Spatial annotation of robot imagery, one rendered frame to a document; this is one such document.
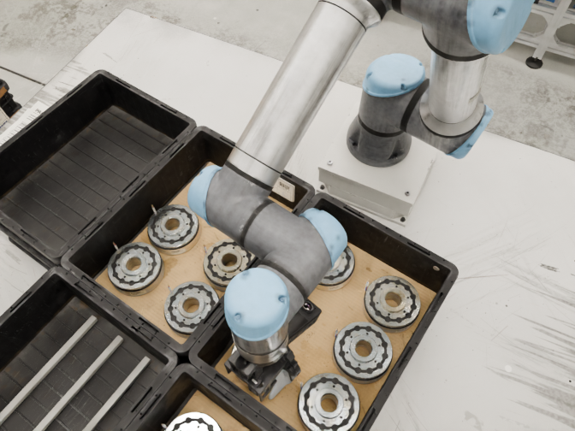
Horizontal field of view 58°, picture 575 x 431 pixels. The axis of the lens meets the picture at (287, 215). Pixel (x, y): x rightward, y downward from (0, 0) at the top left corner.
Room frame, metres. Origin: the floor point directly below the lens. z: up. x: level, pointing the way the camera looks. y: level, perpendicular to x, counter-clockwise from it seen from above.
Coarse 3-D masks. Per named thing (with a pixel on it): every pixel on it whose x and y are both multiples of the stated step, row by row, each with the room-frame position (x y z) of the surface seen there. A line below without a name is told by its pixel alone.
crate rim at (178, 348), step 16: (208, 128) 0.73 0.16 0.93; (224, 144) 0.69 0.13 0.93; (288, 176) 0.61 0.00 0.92; (128, 192) 0.57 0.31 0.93; (112, 208) 0.53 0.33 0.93; (96, 224) 0.50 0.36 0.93; (80, 240) 0.46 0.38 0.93; (64, 256) 0.43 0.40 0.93; (80, 272) 0.40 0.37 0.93; (96, 288) 0.37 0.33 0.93; (112, 304) 0.34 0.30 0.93; (144, 320) 0.31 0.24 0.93; (208, 320) 0.31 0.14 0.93; (160, 336) 0.28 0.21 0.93; (192, 336) 0.28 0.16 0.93; (176, 352) 0.25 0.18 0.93
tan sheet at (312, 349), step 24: (360, 264) 0.45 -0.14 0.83; (384, 264) 0.45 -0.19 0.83; (360, 288) 0.40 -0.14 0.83; (336, 312) 0.35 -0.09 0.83; (360, 312) 0.35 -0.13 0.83; (312, 336) 0.31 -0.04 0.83; (408, 336) 0.30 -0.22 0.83; (312, 360) 0.26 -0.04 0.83; (240, 384) 0.22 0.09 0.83; (288, 384) 0.22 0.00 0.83; (360, 384) 0.22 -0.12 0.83; (288, 408) 0.18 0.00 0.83; (360, 408) 0.18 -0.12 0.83
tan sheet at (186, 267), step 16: (288, 208) 0.59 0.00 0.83; (144, 240) 0.52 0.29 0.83; (208, 240) 0.51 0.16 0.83; (176, 256) 0.48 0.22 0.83; (192, 256) 0.48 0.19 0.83; (176, 272) 0.44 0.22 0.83; (192, 272) 0.44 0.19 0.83; (112, 288) 0.41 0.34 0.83; (160, 288) 0.41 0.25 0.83; (128, 304) 0.38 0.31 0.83; (144, 304) 0.38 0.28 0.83; (160, 304) 0.38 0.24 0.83; (160, 320) 0.34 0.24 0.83; (176, 336) 0.31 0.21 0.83
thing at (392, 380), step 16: (320, 192) 0.56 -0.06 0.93; (304, 208) 0.52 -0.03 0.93; (352, 208) 0.52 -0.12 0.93; (368, 224) 0.49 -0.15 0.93; (400, 240) 0.45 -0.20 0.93; (432, 256) 0.42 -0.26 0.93; (448, 288) 0.35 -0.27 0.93; (432, 304) 0.33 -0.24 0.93; (224, 320) 0.31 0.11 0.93; (432, 320) 0.30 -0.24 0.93; (208, 336) 0.28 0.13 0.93; (416, 336) 0.27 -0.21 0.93; (192, 352) 0.25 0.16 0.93; (208, 368) 0.23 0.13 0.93; (400, 368) 0.22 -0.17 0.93; (224, 384) 0.20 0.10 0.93; (384, 384) 0.20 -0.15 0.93; (240, 400) 0.18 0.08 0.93; (256, 400) 0.18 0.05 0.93; (384, 400) 0.17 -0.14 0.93; (272, 416) 0.15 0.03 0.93; (368, 416) 0.15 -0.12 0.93
